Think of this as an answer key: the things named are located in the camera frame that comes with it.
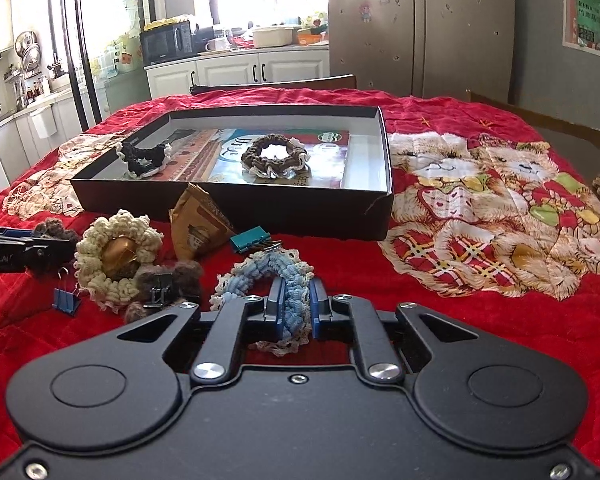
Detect teal binder clip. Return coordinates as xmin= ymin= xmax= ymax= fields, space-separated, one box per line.
xmin=229 ymin=227 xmax=283 ymax=256

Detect cream crochet scrunchie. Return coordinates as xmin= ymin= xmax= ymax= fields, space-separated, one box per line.
xmin=74 ymin=211 xmax=163 ymax=313

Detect yellow cloth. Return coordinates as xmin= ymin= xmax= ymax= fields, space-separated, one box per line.
xmin=143 ymin=17 xmax=192 ymax=32

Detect dark wooden chair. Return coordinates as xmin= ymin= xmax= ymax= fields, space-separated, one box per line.
xmin=189 ymin=74 xmax=357 ymax=97

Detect brown white-edged crochet scrunchie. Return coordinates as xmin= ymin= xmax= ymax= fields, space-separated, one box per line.
xmin=240 ymin=133 xmax=312 ymax=181

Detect gold foil ball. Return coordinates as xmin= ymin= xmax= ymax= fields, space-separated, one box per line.
xmin=101 ymin=236 xmax=138 ymax=278

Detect printed magazine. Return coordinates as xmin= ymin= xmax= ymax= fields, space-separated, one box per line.
xmin=145 ymin=127 xmax=351 ymax=186

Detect black sliding door frame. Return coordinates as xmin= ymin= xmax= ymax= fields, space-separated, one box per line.
xmin=57 ymin=0 xmax=112 ymax=131

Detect black white-edged crochet scrunchie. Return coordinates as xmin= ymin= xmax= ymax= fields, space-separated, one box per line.
xmin=116 ymin=140 xmax=173 ymax=179

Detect blue crochet scrunchie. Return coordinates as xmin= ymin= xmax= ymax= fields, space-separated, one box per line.
xmin=209 ymin=247 xmax=315 ymax=358

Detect white plastic container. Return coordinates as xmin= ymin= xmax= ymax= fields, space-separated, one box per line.
xmin=251 ymin=25 xmax=297 ymax=49

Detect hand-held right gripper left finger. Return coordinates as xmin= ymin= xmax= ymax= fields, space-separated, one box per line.
xmin=114 ymin=277 xmax=287 ymax=385

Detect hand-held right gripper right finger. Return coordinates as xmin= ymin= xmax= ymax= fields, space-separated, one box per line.
xmin=310 ymin=279 xmax=484 ymax=385

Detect brown paper packet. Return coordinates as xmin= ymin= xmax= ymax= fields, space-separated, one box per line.
xmin=169 ymin=183 xmax=241 ymax=263

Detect brown fuzzy scrunchie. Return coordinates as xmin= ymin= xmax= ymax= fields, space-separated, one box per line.
xmin=30 ymin=220 xmax=81 ymax=278
xmin=122 ymin=259 xmax=204 ymax=324

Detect white kitchen cabinet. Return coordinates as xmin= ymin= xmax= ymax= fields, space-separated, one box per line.
xmin=145 ymin=47 xmax=331 ymax=100

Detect black cardboard box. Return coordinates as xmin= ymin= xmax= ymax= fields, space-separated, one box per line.
xmin=70 ymin=106 xmax=395 ymax=242

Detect blue binder clip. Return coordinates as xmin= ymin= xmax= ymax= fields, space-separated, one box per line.
xmin=52 ymin=267 xmax=83 ymax=317

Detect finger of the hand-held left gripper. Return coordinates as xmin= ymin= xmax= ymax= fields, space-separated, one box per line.
xmin=0 ymin=227 xmax=35 ymax=244
xmin=10 ymin=238 xmax=76 ymax=272

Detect black binder clip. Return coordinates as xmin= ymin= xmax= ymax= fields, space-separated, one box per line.
xmin=142 ymin=285 xmax=173 ymax=309

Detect white hanging bin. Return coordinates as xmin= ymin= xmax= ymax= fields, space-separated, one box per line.
xmin=29 ymin=104 xmax=57 ymax=139

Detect grey refrigerator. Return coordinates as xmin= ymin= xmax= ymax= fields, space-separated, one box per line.
xmin=327 ymin=0 xmax=517 ymax=102

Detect black microwave oven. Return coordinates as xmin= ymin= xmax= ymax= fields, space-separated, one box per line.
xmin=140 ymin=21 xmax=196 ymax=66

